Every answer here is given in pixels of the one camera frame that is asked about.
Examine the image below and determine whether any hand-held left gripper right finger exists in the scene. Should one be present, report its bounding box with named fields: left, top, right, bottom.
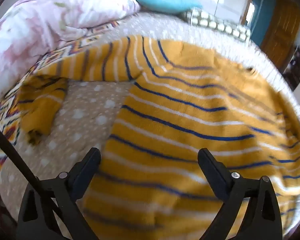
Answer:
left=197, top=148, right=283, bottom=240

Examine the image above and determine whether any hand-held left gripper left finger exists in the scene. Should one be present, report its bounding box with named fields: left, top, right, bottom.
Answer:
left=16, top=147, right=101, bottom=240

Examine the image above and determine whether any yellow striped sweater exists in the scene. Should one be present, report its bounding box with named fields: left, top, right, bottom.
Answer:
left=16, top=35, right=300, bottom=240

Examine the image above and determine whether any beige dotted blanket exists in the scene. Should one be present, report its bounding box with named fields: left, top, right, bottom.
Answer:
left=0, top=12, right=300, bottom=240

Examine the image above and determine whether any geometric patterned blanket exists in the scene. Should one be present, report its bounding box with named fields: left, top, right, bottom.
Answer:
left=0, top=21, right=120, bottom=180

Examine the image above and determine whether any dark printed cloth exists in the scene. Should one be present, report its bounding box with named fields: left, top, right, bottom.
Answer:
left=282, top=44, right=300, bottom=91

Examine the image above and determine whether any green white striped cloth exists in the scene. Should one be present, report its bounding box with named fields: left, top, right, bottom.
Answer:
left=182, top=8, right=251, bottom=42

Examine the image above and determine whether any wooden door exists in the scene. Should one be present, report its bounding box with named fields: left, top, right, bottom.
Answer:
left=260, top=0, right=300, bottom=56

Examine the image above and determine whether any pink floral quilt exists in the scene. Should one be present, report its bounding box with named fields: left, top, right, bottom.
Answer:
left=0, top=0, right=141, bottom=108

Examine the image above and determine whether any black cable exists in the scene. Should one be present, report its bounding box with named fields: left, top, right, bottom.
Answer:
left=0, top=120, right=68, bottom=233

